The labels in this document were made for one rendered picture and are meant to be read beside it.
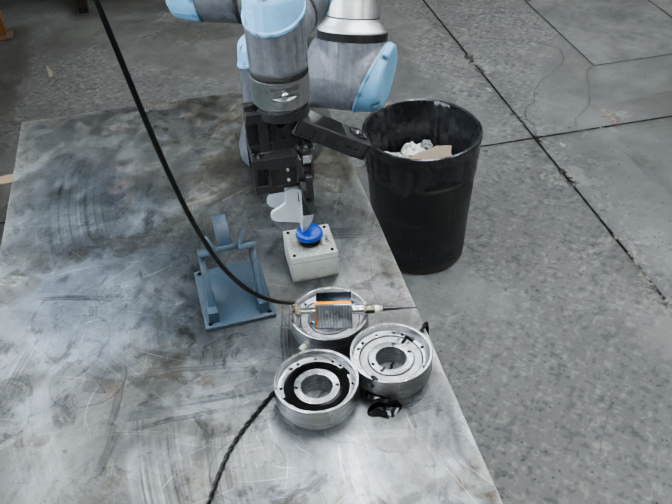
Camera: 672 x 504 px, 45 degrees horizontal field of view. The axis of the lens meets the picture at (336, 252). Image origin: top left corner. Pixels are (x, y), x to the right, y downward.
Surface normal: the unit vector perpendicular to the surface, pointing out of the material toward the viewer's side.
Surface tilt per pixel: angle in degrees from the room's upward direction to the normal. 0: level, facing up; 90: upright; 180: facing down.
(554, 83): 0
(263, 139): 90
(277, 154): 0
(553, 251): 0
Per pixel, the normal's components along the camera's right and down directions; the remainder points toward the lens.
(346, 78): -0.27, 0.35
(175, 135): -0.04, -0.77
